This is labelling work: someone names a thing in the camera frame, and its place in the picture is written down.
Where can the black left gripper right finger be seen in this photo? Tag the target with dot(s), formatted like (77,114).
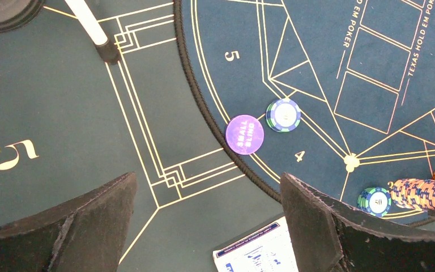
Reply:
(329,235)

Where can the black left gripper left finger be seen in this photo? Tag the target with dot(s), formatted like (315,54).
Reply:
(86,233)

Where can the green blue chip stack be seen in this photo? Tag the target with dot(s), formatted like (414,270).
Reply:
(375,201)

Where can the green blue poker chip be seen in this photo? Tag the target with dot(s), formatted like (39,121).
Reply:
(283,115)

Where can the blue playing card deck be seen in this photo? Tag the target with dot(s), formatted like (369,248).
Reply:
(268,248)

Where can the purple small blind button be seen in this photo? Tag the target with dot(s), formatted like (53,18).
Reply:
(244,134)

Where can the round blue poker mat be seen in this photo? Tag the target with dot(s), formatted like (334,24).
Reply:
(362,73)

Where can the pink music stand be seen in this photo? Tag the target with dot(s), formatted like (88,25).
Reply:
(106,49)

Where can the brass round knob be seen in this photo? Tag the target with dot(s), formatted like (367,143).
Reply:
(17,13)

